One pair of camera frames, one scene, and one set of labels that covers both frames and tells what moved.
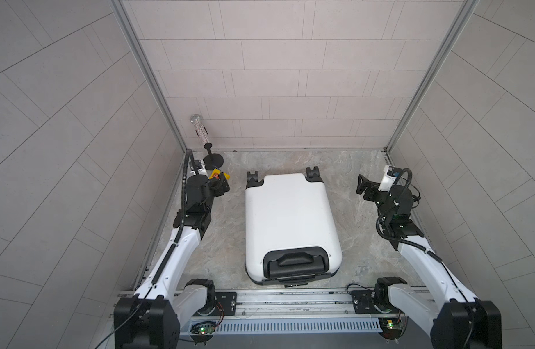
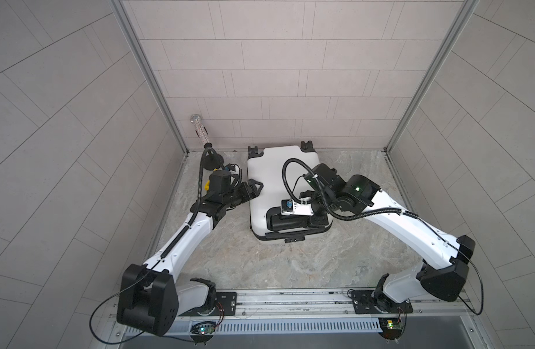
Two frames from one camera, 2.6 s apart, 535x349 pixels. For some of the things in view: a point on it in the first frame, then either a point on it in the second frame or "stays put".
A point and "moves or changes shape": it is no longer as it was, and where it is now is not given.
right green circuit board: (392, 327) stays put
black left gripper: (218, 190) to (250, 190)
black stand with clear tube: (213, 161) stays put
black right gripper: (366, 184) to (310, 221)
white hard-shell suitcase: (291, 233) moves or changes shape
